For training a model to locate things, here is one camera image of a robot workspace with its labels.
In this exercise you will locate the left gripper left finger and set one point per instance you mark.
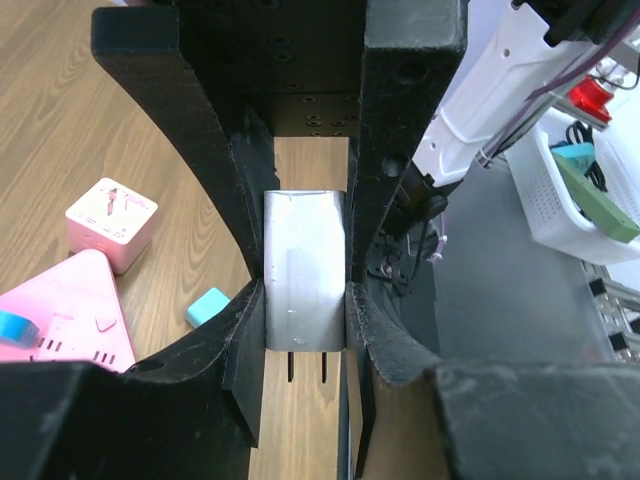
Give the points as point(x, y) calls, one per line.
point(192, 410)

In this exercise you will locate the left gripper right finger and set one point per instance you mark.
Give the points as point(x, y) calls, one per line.
point(546, 412)

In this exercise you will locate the teal small plug adapter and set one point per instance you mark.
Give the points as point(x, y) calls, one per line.
point(206, 307)

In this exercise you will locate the pink triangular power strip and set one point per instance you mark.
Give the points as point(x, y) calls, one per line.
point(76, 308)

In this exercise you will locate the white cube charger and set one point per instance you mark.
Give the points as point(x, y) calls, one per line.
point(304, 273)

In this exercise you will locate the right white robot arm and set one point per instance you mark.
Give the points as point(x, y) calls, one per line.
point(540, 52)

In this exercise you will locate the blue plug adapter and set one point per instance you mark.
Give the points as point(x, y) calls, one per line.
point(17, 330)

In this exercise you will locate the pink cube adapter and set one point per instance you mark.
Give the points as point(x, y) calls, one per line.
point(113, 219)

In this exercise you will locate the white perforated basket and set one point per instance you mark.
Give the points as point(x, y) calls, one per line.
point(553, 217)

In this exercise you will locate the green box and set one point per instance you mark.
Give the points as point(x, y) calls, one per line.
point(598, 208)

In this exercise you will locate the red emergency button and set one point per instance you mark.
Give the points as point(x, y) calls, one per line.
point(590, 97)

